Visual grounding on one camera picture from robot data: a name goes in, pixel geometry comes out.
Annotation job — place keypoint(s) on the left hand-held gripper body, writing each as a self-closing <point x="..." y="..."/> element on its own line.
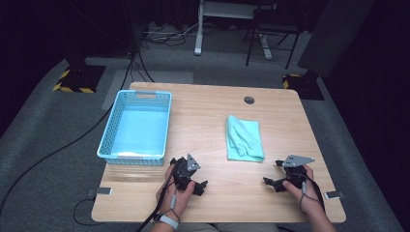
<point x="182" y="169"/>

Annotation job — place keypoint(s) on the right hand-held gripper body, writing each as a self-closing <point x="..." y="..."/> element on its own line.
<point x="295" y="175"/>

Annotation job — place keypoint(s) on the mint green t-shirt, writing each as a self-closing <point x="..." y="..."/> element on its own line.
<point x="245" y="141"/>

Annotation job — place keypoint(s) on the person's left hand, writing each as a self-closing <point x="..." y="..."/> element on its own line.
<point x="182" y="199"/>

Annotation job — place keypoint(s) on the person's right hand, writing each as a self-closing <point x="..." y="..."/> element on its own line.
<point x="311" y="196"/>

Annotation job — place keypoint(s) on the small grey tag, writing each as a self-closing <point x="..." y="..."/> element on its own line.
<point x="333" y="195"/>
<point x="103" y="191"/>

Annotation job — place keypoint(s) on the white wristband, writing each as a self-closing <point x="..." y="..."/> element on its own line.
<point x="167" y="221"/>

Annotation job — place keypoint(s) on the light blue plastic basket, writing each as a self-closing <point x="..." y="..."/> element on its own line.
<point x="138" y="135"/>

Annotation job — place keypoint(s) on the grey table grommet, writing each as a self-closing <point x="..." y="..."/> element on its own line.
<point x="249" y="100"/>

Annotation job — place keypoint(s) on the black striped stand base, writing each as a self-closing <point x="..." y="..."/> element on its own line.
<point x="304" y="87"/>
<point x="79" y="79"/>

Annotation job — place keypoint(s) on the black chair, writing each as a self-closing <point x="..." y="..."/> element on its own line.
<point x="274" y="27"/>

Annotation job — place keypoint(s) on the dark grey panel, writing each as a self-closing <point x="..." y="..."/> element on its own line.
<point x="335" y="38"/>

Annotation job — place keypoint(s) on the white desk frame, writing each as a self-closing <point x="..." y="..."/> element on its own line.
<point x="199" y="38"/>

